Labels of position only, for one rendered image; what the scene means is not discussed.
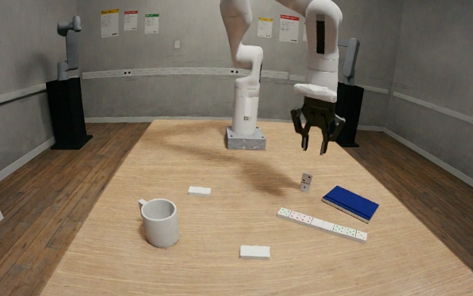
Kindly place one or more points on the white domino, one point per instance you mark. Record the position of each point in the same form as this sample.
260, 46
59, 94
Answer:
199, 191
306, 182
289, 215
311, 222
333, 229
355, 235
255, 252

